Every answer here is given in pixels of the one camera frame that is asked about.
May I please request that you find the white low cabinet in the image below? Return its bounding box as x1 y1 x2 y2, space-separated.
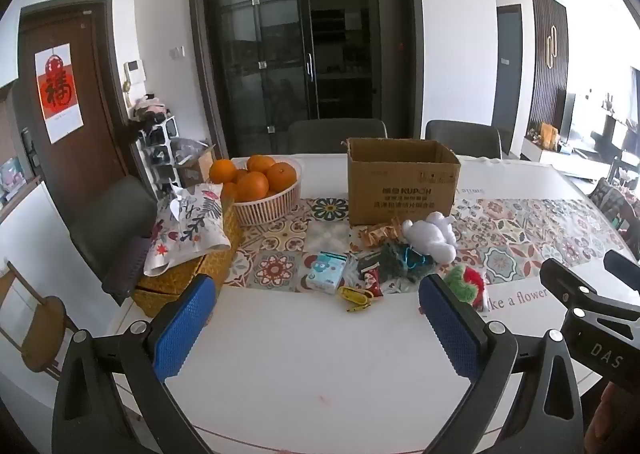
520 133 603 176

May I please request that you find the dark slatted wall panel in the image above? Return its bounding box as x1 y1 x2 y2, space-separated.
529 0 569 136

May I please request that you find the black television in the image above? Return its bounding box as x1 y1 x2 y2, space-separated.
559 91 577 141

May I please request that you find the blue white tissue pack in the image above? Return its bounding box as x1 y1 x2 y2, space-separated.
303 251 349 294

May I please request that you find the teal plastic clip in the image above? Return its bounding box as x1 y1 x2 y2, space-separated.
405 244 434 268

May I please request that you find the tile-patterned white tablecloth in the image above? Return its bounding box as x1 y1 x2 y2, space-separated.
105 153 637 454

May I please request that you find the brown wooden door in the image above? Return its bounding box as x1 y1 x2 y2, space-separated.
16 0 132 217

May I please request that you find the dark glass sliding door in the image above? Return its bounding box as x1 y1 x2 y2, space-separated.
188 0 442 160

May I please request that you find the grey dining chair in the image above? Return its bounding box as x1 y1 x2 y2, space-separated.
425 119 503 160
287 118 389 155
70 175 159 306

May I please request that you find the brown cardboard box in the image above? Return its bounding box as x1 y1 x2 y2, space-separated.
346 137 461 226

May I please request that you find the white slatted fruit basket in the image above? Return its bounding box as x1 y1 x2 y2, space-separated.
230 157 304 227

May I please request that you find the small open cardboard box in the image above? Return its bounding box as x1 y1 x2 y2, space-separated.
172 137 217 188

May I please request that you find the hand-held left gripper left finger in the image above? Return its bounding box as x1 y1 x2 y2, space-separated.
51 273 218 454

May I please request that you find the white plush toy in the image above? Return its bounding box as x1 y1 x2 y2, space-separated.
401 211 459 264

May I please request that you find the yellow woven basket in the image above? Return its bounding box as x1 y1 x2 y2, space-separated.
132 199 244 318

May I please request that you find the dark grey room door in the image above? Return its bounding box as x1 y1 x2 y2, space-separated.
492 4 524 136

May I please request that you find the black door lock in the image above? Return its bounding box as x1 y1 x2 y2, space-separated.
21 128 42 176

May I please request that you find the white cube shelf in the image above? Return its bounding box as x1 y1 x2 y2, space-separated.
137 118 182 187

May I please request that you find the red and white wall calendar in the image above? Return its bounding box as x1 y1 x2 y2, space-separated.
34 45 84 144

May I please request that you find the dark wooden chair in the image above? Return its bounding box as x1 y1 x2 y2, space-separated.
589 178 640 257

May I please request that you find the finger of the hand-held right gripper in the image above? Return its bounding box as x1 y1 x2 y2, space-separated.
603 249 640 280
540 258 640 322

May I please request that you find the gold foil wrapper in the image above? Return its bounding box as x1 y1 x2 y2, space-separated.
361 221 404 248

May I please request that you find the snack bar packet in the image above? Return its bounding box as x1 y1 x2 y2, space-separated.
357 255 386 297

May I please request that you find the dark green tinsel bundle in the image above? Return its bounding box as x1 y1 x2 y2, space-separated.
378 240 435 283

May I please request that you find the red green fuzzy pouch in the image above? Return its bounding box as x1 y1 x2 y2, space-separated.
443 265 489 310

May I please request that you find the pile of pink clothes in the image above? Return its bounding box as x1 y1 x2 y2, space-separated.
127 93 169 124

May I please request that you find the pile of oranges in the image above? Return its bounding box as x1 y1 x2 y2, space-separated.
208 154 298 203

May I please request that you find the yellow clip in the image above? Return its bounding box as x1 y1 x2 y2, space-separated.
338 285 374 313

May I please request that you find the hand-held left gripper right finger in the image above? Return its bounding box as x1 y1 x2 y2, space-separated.
418 274 585 454

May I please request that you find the round wooden stool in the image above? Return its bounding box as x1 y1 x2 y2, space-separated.
0 261 82 376

